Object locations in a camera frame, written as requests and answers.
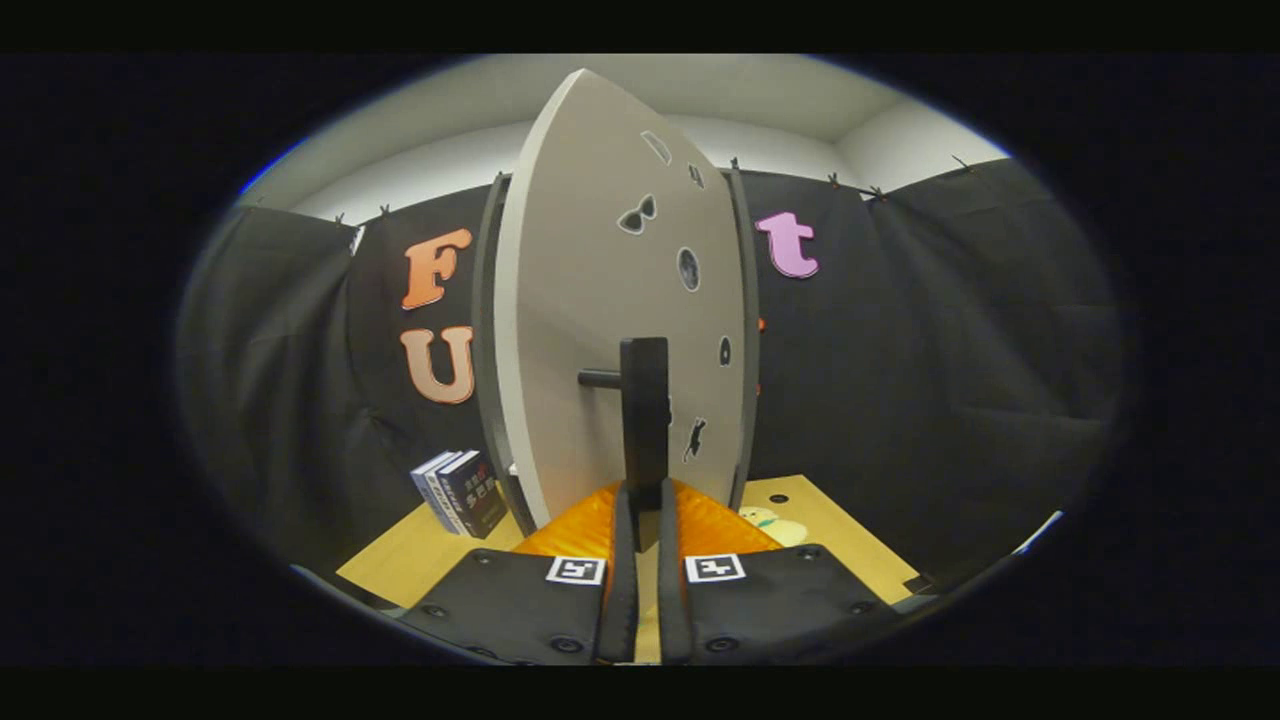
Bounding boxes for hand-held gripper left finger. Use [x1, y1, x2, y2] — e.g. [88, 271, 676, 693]
[395, 480, 641, 666]

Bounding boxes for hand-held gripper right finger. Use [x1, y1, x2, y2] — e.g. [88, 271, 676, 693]
[655, 478, 906, 666]

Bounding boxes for white cabinet door black handle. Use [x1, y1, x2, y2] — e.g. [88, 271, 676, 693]
[493, 68, 749, 553]

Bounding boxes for pale cream soft toy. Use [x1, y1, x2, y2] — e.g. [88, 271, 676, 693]
[738, 506, 809, 548]

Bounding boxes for dark blue book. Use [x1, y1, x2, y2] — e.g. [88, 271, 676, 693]
[438, 450, 509, 540]

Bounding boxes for white spine book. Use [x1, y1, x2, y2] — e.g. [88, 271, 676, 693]
[411, 452, 453, 531]
[424, 451, 471, 536]

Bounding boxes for grey cabinet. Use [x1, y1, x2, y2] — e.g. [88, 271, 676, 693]
[472, 165, 763, 536]

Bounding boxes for black backdrop cloth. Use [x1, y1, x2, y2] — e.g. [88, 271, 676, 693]
[175, 157, 1126, 591]

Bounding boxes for white blue plastic item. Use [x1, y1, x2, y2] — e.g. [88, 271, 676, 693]
[1015, 510, 1063, 553]

